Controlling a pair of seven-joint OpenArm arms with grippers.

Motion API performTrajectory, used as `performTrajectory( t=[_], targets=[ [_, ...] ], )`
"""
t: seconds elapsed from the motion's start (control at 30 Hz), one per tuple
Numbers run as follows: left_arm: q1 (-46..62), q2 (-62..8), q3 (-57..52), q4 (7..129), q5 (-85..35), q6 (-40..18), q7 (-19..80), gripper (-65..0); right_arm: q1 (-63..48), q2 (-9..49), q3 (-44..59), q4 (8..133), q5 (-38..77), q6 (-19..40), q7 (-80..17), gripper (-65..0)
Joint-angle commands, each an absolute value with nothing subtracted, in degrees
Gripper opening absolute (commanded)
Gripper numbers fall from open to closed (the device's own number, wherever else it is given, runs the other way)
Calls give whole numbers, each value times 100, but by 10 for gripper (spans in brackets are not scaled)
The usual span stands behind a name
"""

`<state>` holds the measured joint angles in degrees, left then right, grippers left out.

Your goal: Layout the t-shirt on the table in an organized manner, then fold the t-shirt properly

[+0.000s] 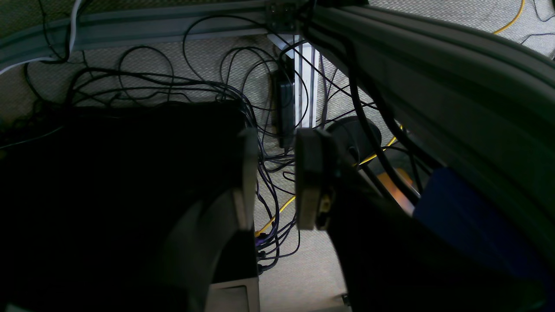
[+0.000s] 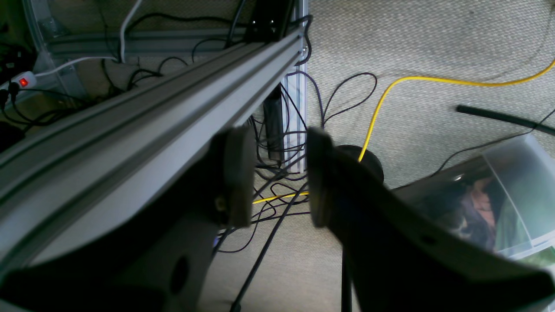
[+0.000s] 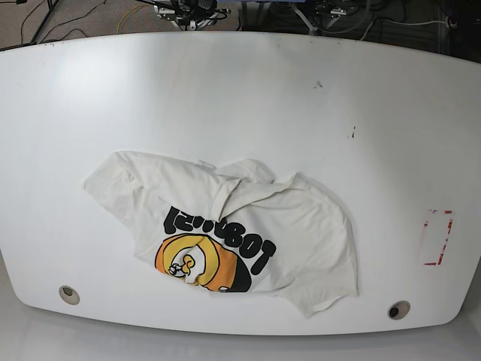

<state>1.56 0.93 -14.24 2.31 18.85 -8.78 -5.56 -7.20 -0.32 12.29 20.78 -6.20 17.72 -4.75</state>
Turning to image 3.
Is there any white printed t-shirt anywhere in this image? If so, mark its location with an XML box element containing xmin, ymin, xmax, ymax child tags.
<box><xmin>83</xmin><ymin>151</ymin><xmax>358</xmax><ymax>317</ymax></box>

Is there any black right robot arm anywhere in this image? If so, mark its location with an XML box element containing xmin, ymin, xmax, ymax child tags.
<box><xmin>153</xmin><ymin>0</ymin><xmax>231</xmax><ymax>31</ymax></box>

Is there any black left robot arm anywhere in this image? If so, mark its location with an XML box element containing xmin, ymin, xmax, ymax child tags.
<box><xmin>295</xmin><ymin>0</ymin><xmax>362</xmax><ymax>29</ymax></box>

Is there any red tape rectangle marking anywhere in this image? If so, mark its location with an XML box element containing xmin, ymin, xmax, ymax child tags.
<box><xmin>419</xmin><ymin>210</ymin><xmax>455</xmax><ymax>266</ymax></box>

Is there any yellow cable on floor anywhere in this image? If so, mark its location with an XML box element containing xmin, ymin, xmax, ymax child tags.
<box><xmin>116</xmin><ymin>0</ymin><xmax>151</xmax><ymax>35</ymax></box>

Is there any right table cable grommet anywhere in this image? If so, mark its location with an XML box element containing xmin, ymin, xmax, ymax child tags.
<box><xmin>388</xmin><ymin>301</ymin><xmax>410</xmax><ymax>320</ymax></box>

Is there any table cable grommet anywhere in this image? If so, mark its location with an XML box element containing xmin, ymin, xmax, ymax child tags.
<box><xmin>388</xmin><ymin>301</ymin><xmax>410</xmax><ymax>320</ymax></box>
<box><xmin>59</xmin><ymin>286</ymin><xmax>80</xmax><ymax>305</ymax></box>

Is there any left table cable grommet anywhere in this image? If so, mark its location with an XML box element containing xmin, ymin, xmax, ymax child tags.
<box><xmin>59</xmin><ymin>286</ymin><xmax>80</xmax><ymax>305</ymax></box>

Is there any white cable on floor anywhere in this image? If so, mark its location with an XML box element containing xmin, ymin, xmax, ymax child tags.
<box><xmin>360</xmin><ymin>18</ymin><xmax>448</xmax><ymax>41</ymax></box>

